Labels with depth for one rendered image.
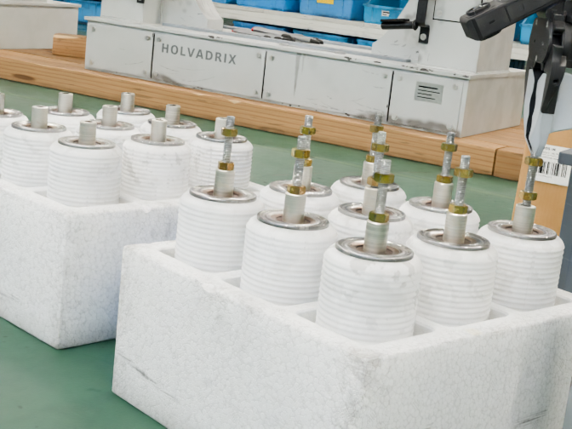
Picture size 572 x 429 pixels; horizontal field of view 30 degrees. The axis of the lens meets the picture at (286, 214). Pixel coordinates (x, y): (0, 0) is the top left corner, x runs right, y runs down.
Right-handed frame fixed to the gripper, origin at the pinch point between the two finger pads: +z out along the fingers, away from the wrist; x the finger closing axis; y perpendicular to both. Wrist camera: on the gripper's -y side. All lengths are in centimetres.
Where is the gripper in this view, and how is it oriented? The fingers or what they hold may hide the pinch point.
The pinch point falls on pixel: (530, 142)
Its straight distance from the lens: 119.0
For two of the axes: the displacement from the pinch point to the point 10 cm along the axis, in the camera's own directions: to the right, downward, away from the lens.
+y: 9.9, 0.9, 0.7
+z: -1.1, 9.7, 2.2
